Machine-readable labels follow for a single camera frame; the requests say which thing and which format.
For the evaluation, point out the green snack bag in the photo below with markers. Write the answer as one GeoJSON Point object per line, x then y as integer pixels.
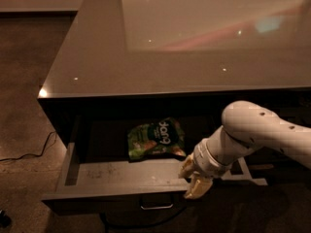
{"type": "Point", "coordinates": [163, 138]}

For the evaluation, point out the small black floor object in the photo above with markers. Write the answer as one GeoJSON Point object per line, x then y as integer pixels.
{"type": "Point", "coordinates": [5, 221]}

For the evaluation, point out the dark glossy drawer cabinet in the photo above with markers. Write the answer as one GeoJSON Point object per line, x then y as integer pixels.
{"type": "Point", "coordinates": [186, 59]}

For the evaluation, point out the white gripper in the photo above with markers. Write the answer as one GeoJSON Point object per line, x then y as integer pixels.
{"type": "Point", "coordinates": [206, 161]}

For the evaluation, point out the drawer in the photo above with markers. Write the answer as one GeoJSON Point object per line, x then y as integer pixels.
{"type": "Point", "coordinates": [98, 176]}

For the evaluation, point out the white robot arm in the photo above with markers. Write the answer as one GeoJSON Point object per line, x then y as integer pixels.
{"type": "Point", "coordinates": [246, 127]}

